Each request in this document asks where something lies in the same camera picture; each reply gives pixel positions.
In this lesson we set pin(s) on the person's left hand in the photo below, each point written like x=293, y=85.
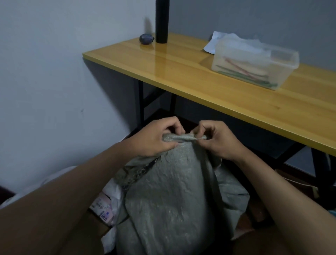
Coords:
x=149, y=140

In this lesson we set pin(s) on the person's right hand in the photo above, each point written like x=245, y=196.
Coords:
x=223, y=143

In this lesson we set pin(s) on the white bag with red print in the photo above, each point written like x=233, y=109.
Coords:
x=110, y=191

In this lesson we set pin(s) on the grey woven sack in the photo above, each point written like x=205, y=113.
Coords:
x=173, y=205

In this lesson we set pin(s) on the cardboard boxes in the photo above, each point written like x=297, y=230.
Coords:
x=102, y=208

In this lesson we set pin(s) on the person's left forearm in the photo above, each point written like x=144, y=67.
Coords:
x=57, y=207

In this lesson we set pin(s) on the person's right forearm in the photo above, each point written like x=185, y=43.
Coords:
x=286, y=207

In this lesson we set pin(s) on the person's right leg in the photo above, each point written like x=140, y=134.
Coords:
x=257, y=241

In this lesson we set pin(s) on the person's leg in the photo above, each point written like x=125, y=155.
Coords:
x=86, y=236
x=257, y=241

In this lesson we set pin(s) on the person's left leg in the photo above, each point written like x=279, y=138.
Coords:
x=86, y=236

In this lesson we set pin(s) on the black metal desk leg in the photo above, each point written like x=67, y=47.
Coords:
x=320, y=176
x=141, y=102

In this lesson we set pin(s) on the yellow wooden desk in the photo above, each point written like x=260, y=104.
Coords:
x=183, y=73

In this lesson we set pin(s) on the clear plastic box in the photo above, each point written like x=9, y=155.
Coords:
x=283, y=72

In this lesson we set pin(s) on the white tissue sheet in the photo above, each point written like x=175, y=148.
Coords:
x=212, y=43

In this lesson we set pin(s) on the small dark round case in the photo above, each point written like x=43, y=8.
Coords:
x=146, y=39

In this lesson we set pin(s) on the black cylindrical bottle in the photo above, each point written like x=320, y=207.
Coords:
x=162, y=22

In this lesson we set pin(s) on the dark brown wooden door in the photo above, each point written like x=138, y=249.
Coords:
x=5, y=194

